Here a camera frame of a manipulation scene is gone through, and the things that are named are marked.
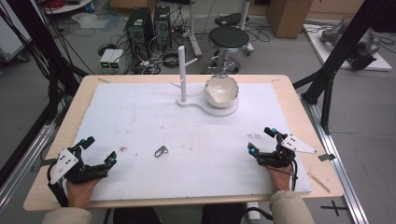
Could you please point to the round white table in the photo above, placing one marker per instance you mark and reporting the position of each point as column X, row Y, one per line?
column 67, row 6

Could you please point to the black round stool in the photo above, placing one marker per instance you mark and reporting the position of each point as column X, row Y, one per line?
column 229, row 39

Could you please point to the person's left hand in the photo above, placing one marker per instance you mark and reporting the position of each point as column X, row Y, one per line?
column 80, row 193

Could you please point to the grey robot device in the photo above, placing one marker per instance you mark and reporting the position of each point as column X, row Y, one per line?
column 332, row 32

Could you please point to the white power supply box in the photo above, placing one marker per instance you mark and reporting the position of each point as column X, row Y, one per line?
column 106, row 59
column 116, row 58

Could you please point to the white platform board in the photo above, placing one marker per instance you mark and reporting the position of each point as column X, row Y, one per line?
column 348, row 62

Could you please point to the white desk leg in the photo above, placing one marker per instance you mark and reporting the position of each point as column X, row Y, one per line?
column 194, row 29
column 245, row 18

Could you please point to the black metal frame post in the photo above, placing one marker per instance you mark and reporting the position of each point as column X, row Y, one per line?
column 40, row 46
column 339, row 53

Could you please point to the flat black case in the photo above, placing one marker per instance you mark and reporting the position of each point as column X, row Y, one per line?
column 232, row 19

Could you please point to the grey tape piece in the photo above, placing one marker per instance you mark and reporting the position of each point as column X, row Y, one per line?
column 327, row 157

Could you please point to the person's dark trouser leg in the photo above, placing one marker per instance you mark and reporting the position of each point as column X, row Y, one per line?
column 222, row 214

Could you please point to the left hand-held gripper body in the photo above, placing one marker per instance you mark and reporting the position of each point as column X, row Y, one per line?
column 70, row 169

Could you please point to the white eggshell-shaped bowl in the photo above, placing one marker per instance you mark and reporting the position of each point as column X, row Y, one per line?
column 221, row 91

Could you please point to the black computer tower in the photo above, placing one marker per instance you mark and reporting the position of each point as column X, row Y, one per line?
column 162, row 26
column 139, row 31

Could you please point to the thin wooden strip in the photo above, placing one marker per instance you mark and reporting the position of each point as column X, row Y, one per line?
column 319, row 182

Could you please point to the brown cardboard box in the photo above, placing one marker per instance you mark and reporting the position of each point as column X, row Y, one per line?
column 288, row 17

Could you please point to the aluminium frame rail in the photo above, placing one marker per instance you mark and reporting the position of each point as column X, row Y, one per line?
column 334, row 155
column 21, row 166

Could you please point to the black robot device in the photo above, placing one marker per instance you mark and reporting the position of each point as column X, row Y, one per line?
column 362, row 53

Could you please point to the white table leg tube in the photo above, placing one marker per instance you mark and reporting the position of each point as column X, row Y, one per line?
column 253, row 212

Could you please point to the small metal carabiner clip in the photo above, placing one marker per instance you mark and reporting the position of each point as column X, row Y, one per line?
column 161, row 151

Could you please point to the white foam board mat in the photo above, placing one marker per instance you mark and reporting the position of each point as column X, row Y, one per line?
column 186, row 161

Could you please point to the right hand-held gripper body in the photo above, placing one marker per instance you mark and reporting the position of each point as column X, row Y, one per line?
column 280, row 154

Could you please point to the clear plastic sheet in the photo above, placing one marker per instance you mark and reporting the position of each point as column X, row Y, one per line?
column 96, row 20

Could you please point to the white jewellery tree stand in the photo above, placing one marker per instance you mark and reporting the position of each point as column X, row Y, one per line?
column 183, row 79

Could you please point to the person's right hand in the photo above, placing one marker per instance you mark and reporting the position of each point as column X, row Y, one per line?
column 280, row 180

